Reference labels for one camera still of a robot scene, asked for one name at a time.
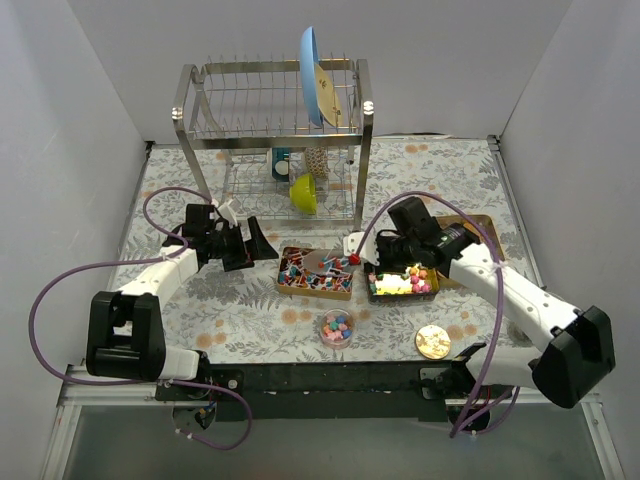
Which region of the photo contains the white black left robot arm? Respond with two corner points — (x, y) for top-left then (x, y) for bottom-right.
(86, 204), (278, 400)

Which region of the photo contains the black tin with star candies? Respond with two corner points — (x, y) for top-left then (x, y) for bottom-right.
(364, 264), (440, 303)

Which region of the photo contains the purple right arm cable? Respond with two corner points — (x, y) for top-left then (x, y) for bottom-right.
(349, 190), (521, 439)

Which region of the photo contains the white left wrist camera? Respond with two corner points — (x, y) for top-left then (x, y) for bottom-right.
(216, 198), (240, 227)

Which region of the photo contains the beige paper cup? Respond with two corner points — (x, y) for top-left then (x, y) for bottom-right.
(507, 322), (532, 348)

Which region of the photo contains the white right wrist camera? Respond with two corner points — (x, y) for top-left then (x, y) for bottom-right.
(343, 231), (379, 266)

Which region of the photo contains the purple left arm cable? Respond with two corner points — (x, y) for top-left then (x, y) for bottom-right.
(28, 187), (253, 450)

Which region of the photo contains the teal white cup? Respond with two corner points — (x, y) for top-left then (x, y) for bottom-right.
(271, 147), (291, 182)

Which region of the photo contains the clear plastic jar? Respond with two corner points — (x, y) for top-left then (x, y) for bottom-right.
(318, 309), (356, 349)

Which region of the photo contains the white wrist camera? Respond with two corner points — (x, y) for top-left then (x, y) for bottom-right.
(216, 198), (240, 227)
(343, 231), (379, 266)

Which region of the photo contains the gold tin with lollipops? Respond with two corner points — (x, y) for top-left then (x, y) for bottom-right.
(276, 246), (355, 300)

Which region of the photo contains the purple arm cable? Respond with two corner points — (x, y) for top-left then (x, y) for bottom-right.
(28, 187), (253, 450)
(349, 190), (521, 439)

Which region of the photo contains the stainless steel dish rack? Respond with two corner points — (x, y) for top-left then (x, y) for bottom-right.
(171, 56), (374, 229)

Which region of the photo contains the beige patterned plate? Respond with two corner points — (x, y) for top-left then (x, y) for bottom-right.
(314, 64), (343, 128)

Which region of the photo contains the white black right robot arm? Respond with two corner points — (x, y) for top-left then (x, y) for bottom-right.
(357, 191), (615, 408)

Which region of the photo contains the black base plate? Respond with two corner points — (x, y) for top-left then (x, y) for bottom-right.
(153, 360), (516, 424)

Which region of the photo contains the aluminium frame rail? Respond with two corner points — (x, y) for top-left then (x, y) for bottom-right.
(39, 361), (626, 480)

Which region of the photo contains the blue plate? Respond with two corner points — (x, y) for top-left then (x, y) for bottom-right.
(299, 26), (323, 127)

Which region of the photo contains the patterned paper cup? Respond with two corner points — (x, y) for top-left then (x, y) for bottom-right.
(304, 147), (329, 180)

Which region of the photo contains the floral table mat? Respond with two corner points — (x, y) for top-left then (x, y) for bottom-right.
(94, 137), (551, 365)

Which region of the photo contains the gold jar lid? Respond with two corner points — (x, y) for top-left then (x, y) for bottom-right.
(415, 324), (451, 360)

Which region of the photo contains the green bowl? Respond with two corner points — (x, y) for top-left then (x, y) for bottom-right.
(289, 173), (317, 215)

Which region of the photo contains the gold tin with popsicle candies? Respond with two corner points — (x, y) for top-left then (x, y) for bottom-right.
(435, 214), (505, 290)

